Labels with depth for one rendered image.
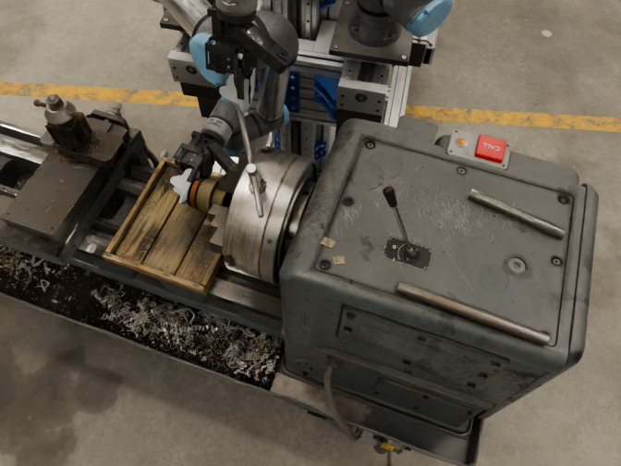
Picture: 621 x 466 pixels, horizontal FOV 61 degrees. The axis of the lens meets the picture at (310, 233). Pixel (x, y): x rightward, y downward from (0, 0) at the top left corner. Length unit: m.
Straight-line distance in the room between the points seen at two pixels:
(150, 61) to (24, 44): 0.77
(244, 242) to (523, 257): 0.58
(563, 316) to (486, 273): 0.16
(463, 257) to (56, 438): 1.79
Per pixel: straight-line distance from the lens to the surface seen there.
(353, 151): 1.17
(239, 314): 1.57
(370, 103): 1.53
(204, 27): 1.23
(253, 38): 1.03
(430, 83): 3.19
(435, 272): 1.04
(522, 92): 3.30
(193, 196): 1.31
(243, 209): 1.14
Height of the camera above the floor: 2.17
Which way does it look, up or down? 60 degrees down
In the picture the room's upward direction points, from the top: 2 degrees clockwise
